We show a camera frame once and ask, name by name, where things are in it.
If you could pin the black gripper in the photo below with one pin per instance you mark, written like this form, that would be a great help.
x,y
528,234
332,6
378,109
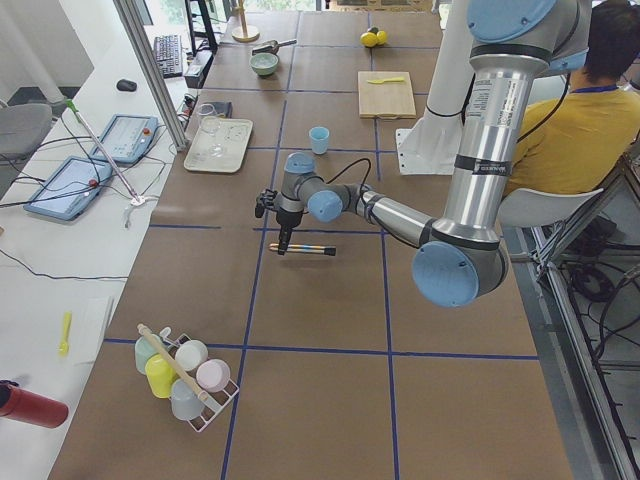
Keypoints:
x,y
287,217

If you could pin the black metal muddler stick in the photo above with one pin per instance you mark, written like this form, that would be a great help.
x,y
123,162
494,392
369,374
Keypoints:
x,y
304,249

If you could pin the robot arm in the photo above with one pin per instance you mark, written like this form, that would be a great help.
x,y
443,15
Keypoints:
x,y
496,50

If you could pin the light blue plastic cup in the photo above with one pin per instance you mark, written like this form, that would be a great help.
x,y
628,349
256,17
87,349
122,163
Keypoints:
x,y
319,139

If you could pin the white plastic cup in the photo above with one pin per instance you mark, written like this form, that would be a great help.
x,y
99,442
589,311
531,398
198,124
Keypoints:
x,y
191,354

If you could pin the pink plastic cup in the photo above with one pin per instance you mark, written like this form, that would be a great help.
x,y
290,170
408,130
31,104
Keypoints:
x,y
213,375

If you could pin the mint green plastic cup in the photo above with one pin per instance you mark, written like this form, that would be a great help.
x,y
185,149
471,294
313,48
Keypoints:
x,y
143,351

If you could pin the yellow-green plastic cup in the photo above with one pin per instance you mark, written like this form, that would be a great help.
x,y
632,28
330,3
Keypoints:
x,y
160,376

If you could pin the pale grey plastic cup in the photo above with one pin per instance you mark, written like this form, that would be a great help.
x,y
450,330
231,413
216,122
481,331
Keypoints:
x,y
185,405

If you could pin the whole yellow lemon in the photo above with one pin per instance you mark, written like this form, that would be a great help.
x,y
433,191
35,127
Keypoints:
x,y
369,39
381,38

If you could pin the cream plastic tray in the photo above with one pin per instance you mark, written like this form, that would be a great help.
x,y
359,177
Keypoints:
x,y
233,135

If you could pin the clear wine glass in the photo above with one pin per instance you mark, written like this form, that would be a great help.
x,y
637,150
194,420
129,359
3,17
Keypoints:
x,y
210,125

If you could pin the dark grey folded cloth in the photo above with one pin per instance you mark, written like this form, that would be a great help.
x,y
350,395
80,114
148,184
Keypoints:
x,y
222,109

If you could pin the bamboo cutting board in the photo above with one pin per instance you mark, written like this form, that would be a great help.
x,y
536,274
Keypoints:
x,y
387,101

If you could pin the green bowl with ice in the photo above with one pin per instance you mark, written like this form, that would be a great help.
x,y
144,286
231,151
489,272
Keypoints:
x,y
264,64

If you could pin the teach pendant tablet far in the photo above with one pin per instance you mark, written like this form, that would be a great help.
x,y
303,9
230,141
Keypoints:
x,y
128,137

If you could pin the teach pendant tablet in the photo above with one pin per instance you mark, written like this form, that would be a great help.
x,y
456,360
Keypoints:
x,y
128,137
70,189

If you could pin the metal ice scoop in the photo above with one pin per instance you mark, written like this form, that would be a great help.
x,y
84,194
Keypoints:
x,y
272,46

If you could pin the yellow plastic knife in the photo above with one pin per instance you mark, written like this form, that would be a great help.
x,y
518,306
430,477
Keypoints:
x,y
380,81

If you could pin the wooden mug tree stand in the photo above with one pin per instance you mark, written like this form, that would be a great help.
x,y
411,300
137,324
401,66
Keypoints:
x,y
244,33

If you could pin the black keyboard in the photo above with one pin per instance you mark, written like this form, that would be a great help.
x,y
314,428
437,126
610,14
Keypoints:
x,y
168,55

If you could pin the black computer mouse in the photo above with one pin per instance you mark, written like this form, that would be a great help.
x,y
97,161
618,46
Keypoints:
x,y
125,85

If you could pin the teach pendant tablet near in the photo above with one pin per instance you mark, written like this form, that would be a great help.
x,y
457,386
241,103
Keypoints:
x,y
70,189

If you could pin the white chair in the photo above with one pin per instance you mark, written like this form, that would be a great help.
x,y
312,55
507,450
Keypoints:
x,y
531,208

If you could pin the yellow plastic spoon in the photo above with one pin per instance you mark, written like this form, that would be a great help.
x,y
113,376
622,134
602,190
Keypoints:
x,y
63,346

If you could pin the person in yellow shirt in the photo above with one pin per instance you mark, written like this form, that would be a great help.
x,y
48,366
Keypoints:
x,y
572,145

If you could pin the red water bottle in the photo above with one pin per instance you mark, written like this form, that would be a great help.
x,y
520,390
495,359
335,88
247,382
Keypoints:
x,y
25,406

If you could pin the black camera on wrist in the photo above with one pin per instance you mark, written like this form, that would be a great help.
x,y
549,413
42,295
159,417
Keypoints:
x,y
265,201

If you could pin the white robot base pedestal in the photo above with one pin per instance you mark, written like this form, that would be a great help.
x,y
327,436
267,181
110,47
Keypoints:
x,y
431,145

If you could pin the white wire cup rack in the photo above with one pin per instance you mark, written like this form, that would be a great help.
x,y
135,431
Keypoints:
x,y
217,401

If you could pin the wooden rack handle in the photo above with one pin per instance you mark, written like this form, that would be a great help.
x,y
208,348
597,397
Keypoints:
x,y
145,331

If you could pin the aluminium frame post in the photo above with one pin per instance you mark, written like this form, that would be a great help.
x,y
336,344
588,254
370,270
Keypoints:
x,y
133,26

